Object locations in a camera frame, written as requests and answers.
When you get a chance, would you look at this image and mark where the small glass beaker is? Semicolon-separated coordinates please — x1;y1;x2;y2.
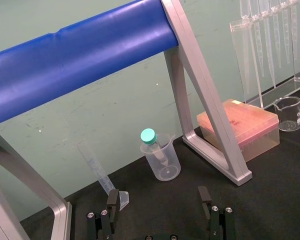
272;95;300;132

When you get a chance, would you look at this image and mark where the test tube with teal cap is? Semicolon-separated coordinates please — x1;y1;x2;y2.
140;128;170;168

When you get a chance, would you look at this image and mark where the clear plastic pipette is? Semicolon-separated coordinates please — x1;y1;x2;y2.
239;0;254;95
270;0;284;69
279;0;291;64
259;0;277;89
249;0;266;79

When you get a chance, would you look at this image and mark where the grey metal support frame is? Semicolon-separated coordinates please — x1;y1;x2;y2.
0;126;73;240
160;0;254;187

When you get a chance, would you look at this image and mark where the clear plastic graduated cylinder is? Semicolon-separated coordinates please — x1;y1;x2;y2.
76;143;130;211

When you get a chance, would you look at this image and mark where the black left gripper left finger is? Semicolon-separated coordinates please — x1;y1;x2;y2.
86;189;121;240

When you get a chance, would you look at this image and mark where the clear plastic beaker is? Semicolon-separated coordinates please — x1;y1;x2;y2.
139;133;182;182

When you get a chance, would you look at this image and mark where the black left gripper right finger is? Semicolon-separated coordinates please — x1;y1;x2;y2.
197;185;237;240

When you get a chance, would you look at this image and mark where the pink translucent pipette tip box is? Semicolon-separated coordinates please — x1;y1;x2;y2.
196;98;281;162

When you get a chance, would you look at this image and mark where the blue plastic roller tube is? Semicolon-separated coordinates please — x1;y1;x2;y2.
0;0;179;128

